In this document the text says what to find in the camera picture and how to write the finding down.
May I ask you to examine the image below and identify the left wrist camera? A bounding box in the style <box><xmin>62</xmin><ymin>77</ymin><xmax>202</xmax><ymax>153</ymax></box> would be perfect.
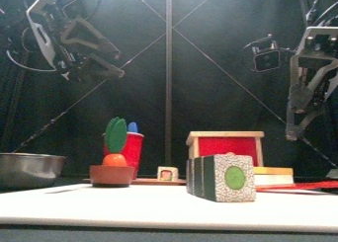
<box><xmin>57</xmin><ymin>0</ymin><xmax>88</xmax><ymax>19</ymax></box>

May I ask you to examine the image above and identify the large green sushi roll piece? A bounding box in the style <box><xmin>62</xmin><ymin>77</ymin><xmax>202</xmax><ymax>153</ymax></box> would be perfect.
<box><xmin>201</xmin><ymin>153</ymin><xmax>257</xmax><ymax>203</ymax></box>

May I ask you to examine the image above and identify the wooden tray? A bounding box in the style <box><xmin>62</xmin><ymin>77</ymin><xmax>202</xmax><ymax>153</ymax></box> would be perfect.
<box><xmin>81</xmin><ymin>177</ymin><xmax>188</xmax><ymax>187</ymax></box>

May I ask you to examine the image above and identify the wooden box with red side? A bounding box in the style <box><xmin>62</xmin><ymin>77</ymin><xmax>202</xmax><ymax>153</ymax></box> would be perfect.
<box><xmin>184</xmin><ymin>130</ymin><xmax>267</xmax><ymax>168</ymax></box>

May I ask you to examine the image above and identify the blue pen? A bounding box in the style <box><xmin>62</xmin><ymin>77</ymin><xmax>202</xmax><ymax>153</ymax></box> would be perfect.
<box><xmin>126</xmin><ymin>121</ymin><xmax>140</xmax><ymax>134</ymax></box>

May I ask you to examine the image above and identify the white cutting board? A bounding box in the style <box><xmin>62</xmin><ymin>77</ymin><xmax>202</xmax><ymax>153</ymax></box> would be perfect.
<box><xmin>0</xmin><ymin>183</ymin><xmax>338</xmax><ymax>235</ymax></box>

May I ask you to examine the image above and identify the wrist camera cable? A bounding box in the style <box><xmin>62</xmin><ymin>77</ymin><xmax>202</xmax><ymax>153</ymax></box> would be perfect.
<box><xmin>241</xmin><ymin>34</ymin><xmax>275</xmax><ymax>51</ymax></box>
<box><xmin>5</xmin><ymin>28</ymin><xmax>58</xmax><ymax>73</ymax></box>

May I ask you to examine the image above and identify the toy carrot with green leaves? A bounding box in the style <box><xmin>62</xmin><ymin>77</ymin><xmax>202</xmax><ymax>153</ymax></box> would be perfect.
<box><xmin>100</xmin><ymin>116</ymin><xmax>129</xmax><ymax>168</ymax></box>

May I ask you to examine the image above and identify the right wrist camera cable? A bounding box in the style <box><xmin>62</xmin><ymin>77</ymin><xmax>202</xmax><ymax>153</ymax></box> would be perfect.
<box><xmin>241</xmin><ymin>34</ymin><xmax>275</xmax><ymax>51</ymax></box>

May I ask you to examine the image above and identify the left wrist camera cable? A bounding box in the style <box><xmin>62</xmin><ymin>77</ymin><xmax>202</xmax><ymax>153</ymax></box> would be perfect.
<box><xmin>5</xmin><ymin>28</ymin><xmax>58</xmax><ymax>73</ymax></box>

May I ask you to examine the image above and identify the red plastic cup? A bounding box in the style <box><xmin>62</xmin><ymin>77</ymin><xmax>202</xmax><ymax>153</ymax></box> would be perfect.
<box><xmin>102</xmin><ymin>130</ymin><xmax>145</xmax><ymax>181</ymax></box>

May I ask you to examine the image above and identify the vertical metal frame pole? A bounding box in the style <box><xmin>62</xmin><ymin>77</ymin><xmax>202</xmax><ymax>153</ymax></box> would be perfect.
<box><xmin>164</xmin><ymin>0</ymin><xmax>173</xmax><ymax>167</ymax></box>

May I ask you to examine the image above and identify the red toy knife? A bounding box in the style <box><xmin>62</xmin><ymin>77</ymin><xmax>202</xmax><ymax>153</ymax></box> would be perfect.
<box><xmin>255</xmin><ymin>181</ymin><xmax>338</xmax><ymax>193</ymax></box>

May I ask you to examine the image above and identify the yellow and white sponge block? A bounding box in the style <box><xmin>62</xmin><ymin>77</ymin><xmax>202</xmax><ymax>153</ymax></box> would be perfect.
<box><xmin>252</xmin><ymin>166</ymin><xmax>295</xmax><ymax>188</ymax></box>

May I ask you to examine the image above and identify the brown toy flower pot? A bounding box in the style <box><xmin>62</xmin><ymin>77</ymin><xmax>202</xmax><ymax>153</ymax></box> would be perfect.
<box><xmin>88</xmin><ymin>164</ymin><xmax>136</xmax><ymax>189</ymax></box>

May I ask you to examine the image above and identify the small white sushi piece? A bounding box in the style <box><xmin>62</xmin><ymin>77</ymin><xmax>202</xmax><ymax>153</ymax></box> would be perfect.
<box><xmin>156</xmin><ymin>165</ymin><xmax>180</xmax><ymax>183</ymax></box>

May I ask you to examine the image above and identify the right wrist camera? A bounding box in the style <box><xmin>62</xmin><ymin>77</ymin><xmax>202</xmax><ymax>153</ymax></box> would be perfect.
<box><xmin>252</xmin><ymin>38</ymin><xmax>281</xmax><ymax>73</ymax></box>

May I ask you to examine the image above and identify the metal bowl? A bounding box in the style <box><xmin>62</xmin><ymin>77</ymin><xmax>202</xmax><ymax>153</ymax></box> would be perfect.
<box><xmin>0</xmin><ymin>152</ymin><xmax>66</xmax><ymax>191</ymax></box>

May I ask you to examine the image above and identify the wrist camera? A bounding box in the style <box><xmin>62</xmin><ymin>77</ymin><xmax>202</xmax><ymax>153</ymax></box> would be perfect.
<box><xmin>252</xmin><ymin>38</ymin><xmax>281</xmax><ymax>73</ymax></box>
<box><xmin>57</xmin><ymin>0</ymin><xmax>88</xmax><ymax>19</ymax></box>

